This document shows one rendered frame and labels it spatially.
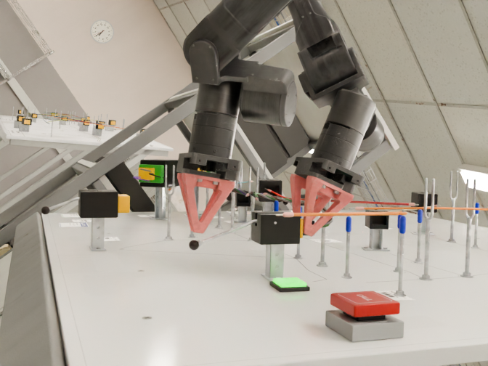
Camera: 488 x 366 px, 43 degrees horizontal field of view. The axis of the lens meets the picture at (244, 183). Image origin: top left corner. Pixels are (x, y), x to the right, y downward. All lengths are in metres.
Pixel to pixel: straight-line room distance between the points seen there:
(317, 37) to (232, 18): 0.22
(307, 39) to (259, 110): 0.19
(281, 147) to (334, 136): 1.08
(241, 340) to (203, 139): 0.30
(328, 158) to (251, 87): 0.15
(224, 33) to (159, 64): 7.76
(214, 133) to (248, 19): 0.15
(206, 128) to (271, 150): 1.13
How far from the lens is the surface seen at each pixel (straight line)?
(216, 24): 0.74
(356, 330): 0.60
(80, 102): 8.29
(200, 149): 0.78
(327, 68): 0.89
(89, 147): 3.91
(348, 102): 0.86
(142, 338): 0.59
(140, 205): 1.78
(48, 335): 0.61
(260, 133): 1.89
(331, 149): 0.84
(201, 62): 0.76
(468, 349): 0.63
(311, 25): 0.93
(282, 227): 0.83
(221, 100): 0.79
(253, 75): 0.77
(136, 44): 8.43
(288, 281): 0.79
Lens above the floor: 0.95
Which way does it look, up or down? 13 degrees up
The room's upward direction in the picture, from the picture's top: 53 degrees clockwise
